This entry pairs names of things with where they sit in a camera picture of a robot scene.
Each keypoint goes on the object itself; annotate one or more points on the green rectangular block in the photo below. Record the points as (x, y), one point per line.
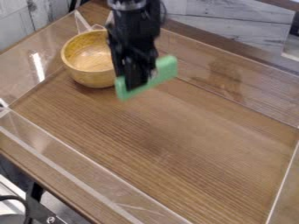
(167, 71)

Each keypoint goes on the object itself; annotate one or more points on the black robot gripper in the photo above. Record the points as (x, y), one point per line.
(133, 28)

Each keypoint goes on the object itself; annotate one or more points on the black metal table bracket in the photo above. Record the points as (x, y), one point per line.
(39, 212)

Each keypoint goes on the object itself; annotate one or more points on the clear acrylic barrier wall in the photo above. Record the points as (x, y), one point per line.
(200, 151)

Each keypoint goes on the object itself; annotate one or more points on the brown wooden bowl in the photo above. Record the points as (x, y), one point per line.
(85, 57)

